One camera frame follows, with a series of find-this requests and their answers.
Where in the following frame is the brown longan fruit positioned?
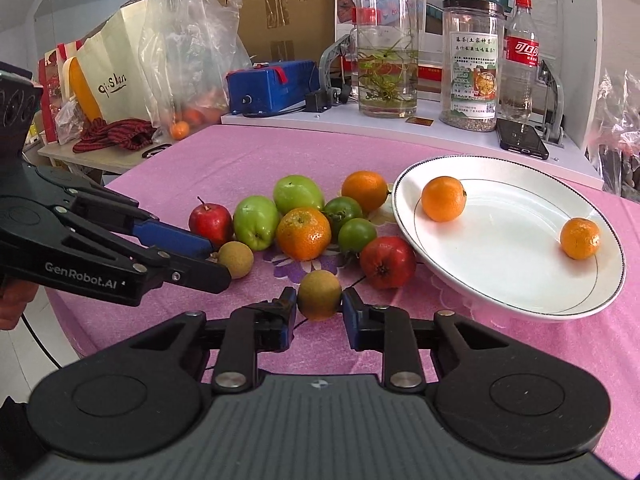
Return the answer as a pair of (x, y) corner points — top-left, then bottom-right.
(212, 240), (254, 280)
(297, 270), (342, 322)

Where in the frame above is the red apple with stem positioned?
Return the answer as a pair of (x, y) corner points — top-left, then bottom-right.
(189, 197), (233, 249)

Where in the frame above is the small red apple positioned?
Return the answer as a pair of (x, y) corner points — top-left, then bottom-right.
(359, 236), (416, 289)

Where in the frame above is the green mango front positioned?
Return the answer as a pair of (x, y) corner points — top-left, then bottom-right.
(233, 195), (280, 252)

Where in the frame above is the green mango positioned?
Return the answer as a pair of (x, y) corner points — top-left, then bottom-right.
(233, 195), (280, 252)
(273, 174), (324, 214)

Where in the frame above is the green lime front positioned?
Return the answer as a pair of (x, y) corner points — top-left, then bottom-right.
(337, 218), (378, 255)

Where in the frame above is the green lime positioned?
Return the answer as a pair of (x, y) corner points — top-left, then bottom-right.
(322, 196), (363, 237)
(337, 218), (378, 255)

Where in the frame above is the orange tangerine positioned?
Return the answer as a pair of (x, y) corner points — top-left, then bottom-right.
(276, 207), (332, 261)
(560, 218), (601, 260)

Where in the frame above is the large orange front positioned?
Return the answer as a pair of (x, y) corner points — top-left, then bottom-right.
(421, 176), (466, 222)

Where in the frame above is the person hand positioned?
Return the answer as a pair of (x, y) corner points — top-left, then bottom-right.
(0, 280), (39, 330)

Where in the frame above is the red black knitted cloth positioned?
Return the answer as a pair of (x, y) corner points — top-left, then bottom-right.
(73, 118), (156, 154)

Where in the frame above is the white ceramic plate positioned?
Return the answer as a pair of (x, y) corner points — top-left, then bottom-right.
(390, 156), (627, 322)

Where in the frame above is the white canvas tote bag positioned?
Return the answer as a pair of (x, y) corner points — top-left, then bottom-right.
(76, 0), (150, 124)

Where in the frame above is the clear plastic bag of oranges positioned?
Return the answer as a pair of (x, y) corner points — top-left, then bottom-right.
(138, 0), (252, 141)

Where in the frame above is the blue power supply box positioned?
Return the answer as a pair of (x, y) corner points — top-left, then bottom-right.
(226, 60), (320, 116)

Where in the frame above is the small gold label plate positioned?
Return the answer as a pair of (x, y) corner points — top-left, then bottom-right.
(406, 116), (434, 127)

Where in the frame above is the grey phone stand left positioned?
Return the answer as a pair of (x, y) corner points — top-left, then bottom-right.
(304, 34), (352, 113)

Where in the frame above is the grey phone stand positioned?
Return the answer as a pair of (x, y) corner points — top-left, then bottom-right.
(304, 34), (352, 113)
(537, 58), (565, 146)

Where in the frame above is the black smartphone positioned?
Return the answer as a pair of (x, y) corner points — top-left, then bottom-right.
(497, 118), (549, 160)

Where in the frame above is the white raised board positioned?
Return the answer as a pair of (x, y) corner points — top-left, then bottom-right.
(222, 101), (602, 190)

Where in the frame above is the cardboard box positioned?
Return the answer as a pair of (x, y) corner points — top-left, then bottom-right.
(218, 0), (335, 62)

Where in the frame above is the grey phone stand right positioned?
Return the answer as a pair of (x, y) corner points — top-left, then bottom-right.
(537, 58), (565, 146)

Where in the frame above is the crumpled clear plastic bag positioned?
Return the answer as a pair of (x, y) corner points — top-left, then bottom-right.
(586, 70), (640, 203)

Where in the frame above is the cola bottle red label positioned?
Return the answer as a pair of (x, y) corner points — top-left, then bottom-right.
(500, 0), (539, 124)

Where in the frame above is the clear jar red lid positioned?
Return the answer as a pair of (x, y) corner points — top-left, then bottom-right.
(349, 6), (381, 101)

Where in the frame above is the clear jar with green label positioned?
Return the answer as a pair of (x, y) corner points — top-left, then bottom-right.
(440, 0), (504, 132)

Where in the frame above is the tall glass plant vase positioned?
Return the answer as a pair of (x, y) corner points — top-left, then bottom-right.
(356, 0), (419, 119)

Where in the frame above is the white shelving unit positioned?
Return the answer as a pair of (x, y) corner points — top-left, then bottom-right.
(558, 0), (603, 148)

